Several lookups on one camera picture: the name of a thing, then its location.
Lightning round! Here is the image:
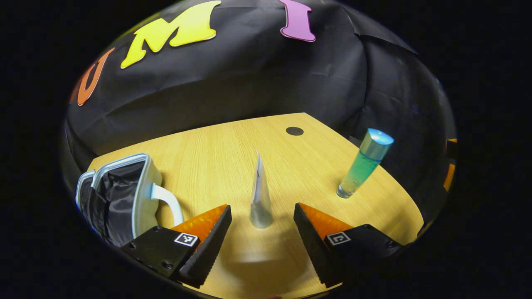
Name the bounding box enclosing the silver white squeeze tube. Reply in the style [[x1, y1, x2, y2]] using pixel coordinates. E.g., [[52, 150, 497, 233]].
[[250, 150, 273, 229]]

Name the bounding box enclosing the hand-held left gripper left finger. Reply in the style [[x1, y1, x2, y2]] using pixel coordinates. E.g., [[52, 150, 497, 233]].
[[121, 203, 232, 289]]

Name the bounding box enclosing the blue-green bottle with blue cap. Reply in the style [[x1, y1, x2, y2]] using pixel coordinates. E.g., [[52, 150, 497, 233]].
[[336, 128, 394, 199]]

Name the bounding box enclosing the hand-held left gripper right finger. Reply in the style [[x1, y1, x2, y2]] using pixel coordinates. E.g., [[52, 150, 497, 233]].
[[293, 203, 404, 288]]

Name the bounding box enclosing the black backdrop cloth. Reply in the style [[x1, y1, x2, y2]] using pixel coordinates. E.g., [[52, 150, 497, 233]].
[[62, 0, 458, 208]]

